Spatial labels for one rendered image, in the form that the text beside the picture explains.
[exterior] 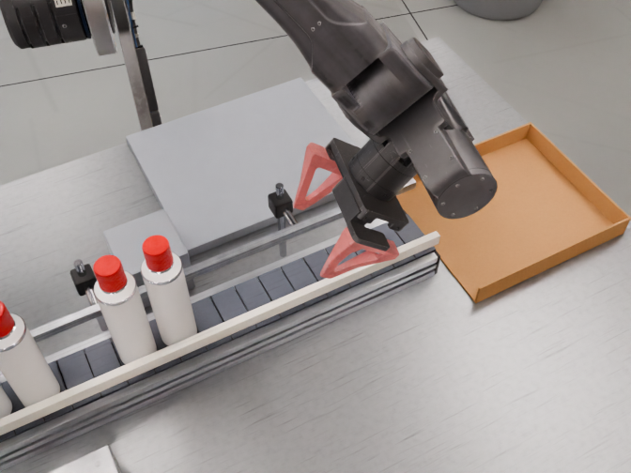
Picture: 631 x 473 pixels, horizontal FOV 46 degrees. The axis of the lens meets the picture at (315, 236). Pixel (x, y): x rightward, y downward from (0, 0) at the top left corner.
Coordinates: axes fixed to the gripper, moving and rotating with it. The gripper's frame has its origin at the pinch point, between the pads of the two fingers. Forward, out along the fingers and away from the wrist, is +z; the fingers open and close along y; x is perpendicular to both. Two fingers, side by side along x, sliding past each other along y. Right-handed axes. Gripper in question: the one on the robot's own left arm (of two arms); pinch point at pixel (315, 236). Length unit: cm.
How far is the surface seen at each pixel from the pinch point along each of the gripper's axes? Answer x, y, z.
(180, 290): -1.1, -9.2, 22.5
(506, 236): 51, -16, 2
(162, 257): -6.3, -9.7, 17.9
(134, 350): -2.0, -7.2, 33.5
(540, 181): 60, -26, -5
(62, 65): 47, -197, 118
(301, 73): 113, -165, 63
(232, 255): 8.2, -16.2, 21.1
